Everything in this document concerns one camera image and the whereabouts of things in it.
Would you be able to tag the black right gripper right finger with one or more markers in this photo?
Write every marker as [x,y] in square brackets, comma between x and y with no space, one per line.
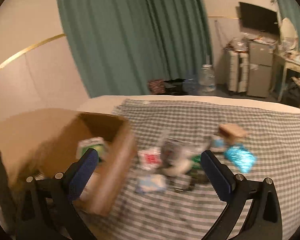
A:
[263,220]

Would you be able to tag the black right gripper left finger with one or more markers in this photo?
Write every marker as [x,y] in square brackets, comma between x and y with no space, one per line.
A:
[33,217]

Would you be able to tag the white red sachet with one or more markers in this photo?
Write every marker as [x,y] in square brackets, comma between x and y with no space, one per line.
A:
[150,158]

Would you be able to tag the blue glitter bottle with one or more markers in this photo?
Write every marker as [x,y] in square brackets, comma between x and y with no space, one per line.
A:
[240,157]

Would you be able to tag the green white medicine box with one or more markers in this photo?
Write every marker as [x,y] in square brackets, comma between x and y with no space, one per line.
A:
[96,143]

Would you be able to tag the green snack packet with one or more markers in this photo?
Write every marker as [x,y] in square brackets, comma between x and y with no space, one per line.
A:
[196,161]

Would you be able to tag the blue cloud tissue pack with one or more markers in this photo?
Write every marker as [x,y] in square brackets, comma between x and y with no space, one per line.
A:
[151,183]

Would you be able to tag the small brown cardboard box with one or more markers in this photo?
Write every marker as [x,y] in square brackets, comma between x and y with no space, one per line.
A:
[232,133]

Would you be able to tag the printed wet wipes pack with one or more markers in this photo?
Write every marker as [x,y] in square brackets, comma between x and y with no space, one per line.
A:
[173,152]

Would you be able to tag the large clear water bottle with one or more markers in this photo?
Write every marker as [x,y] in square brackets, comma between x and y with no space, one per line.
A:
[206,79]

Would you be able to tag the white dressing table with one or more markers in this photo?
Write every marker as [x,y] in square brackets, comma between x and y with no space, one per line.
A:
[283,69]

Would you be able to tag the white drawer cabinet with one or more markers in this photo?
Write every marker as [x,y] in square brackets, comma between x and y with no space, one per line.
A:
[237,69]

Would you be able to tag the grey mini fridge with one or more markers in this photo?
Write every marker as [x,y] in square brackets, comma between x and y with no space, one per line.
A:
[260,69]

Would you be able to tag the green curtain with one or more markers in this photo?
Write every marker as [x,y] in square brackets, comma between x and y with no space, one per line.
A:
[120,45]

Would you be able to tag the black wall television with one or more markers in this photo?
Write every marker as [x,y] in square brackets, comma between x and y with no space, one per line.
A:
[259,18]

